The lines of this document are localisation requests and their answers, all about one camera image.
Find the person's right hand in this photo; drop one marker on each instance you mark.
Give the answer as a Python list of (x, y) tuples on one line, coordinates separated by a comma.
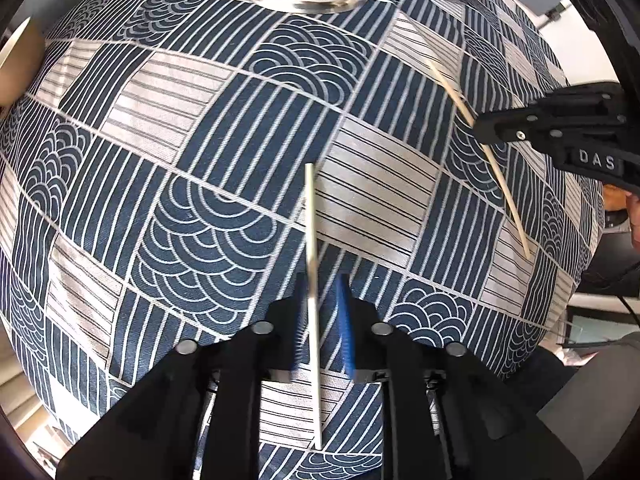
[(632, 215)]

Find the slender wooden chopstick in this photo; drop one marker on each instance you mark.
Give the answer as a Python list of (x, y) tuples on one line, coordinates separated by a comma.
[(507, 205)]

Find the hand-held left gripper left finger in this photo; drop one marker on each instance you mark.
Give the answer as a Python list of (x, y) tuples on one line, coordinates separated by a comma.
[(300, 330)]

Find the tan ceramic cup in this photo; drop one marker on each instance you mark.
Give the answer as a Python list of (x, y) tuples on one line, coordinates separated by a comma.
[(20, 65)]

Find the white chopstick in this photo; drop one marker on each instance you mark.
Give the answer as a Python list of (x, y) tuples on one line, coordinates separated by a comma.
[(312, 240)]

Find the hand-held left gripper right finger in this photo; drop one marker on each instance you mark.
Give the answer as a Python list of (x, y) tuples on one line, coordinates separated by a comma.
[(346, 330)]

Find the blue patterned tablecloth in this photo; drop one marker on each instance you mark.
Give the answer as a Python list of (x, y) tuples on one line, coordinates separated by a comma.
[(200, 110)]

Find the person's grey trouser leg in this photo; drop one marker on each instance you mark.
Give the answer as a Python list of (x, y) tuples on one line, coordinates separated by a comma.
[(600, 390)]

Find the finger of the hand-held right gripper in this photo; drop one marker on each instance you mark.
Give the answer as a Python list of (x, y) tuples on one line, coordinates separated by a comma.
[(520, 122)]

